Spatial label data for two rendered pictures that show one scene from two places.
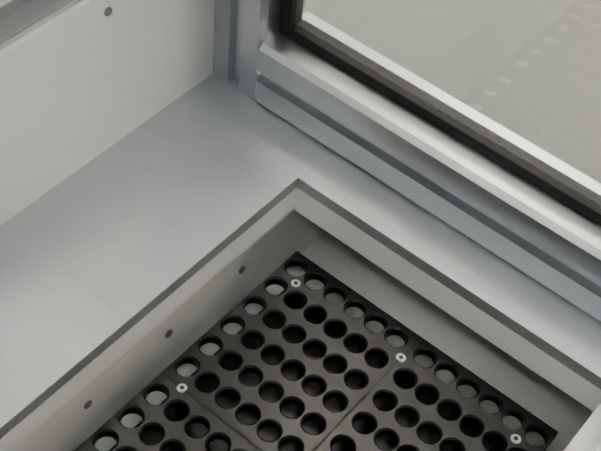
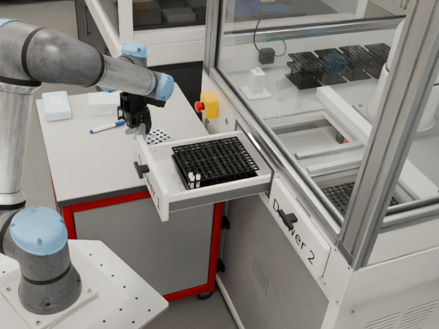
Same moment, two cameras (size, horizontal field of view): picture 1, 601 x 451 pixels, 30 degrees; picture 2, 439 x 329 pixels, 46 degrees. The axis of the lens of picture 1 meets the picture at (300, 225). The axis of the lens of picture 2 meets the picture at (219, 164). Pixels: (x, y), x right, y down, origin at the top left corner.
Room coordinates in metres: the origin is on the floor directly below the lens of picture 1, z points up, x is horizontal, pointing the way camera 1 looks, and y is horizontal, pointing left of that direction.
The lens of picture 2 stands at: (1.42, 0.21, 1.85)
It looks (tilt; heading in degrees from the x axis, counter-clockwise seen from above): 38 degrees down; 211
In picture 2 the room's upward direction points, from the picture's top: 5 degrees clockwise
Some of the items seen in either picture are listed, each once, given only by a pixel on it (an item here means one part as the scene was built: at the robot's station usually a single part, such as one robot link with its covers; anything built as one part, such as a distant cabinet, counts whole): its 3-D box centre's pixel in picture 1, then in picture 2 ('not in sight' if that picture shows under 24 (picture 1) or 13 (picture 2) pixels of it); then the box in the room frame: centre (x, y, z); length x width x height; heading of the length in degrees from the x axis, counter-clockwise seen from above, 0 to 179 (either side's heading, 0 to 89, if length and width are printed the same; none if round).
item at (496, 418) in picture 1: (410, 350); not in sight; (0.35, -0.07, 0.90); 0.18 x 0.02 x 0.01; 56
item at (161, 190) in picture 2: not in sight; (151, 175); (0.52, -0.56, 0.87); 0.29 x 0.02 x 0.11; 56
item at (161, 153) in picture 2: not in sight; (216, 166); (0.35, -0.45, 0.86); 0.40 x 0.26 x 0.06; 146
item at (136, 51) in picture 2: not in sight; (134, 61); (0.35, -0.77, 1.11); 0.09 x 0.08 x 0.11; 8
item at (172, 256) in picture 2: not in sight; (130, 207); (0.27, -0.89, 0.38); 0.62 x 0.58 x 0.76; 56
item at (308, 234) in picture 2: not in sight; (296, 224); (0.43, -0.12, 0.87); 0.29 x 0.02 x 0.11; 56
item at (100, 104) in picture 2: not in sight; (105, 103); (0.21, -1.05, 0.79); 0.13 x 0.09 x 0.05; 136
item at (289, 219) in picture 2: not in sight; (289, 218); (0.45, -0.14, 0.91); 0.07 x 0.04 x 0.01; 56
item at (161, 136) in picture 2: not in sight; (153, 143); (0.29, -0.75, 0.78); 0.12 x 0.08 x 0.04; 170
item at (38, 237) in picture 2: not in sight; (38, 240); (0.93, -0.55, 0.95); 0.13 x 0.12 x 0.14; 98
